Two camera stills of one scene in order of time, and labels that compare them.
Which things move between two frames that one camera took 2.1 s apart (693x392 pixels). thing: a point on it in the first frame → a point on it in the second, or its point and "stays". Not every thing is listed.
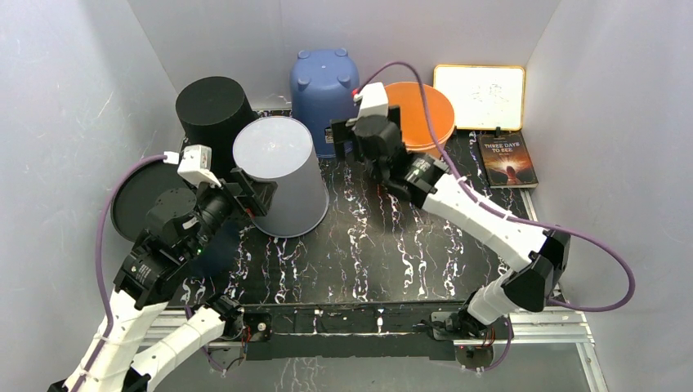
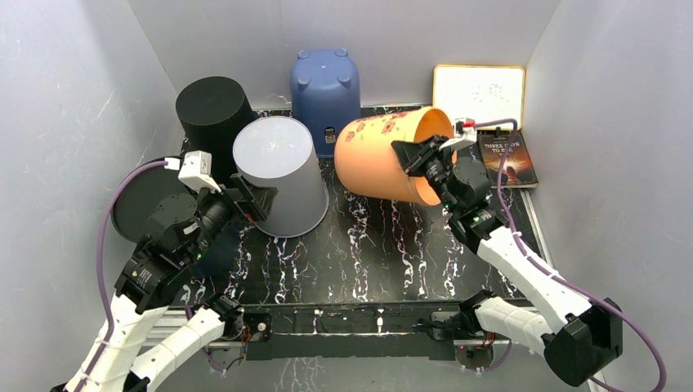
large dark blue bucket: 136,192 stays
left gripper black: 263,190 stays
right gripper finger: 343,140 → 413,154
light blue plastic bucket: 322,88 stays
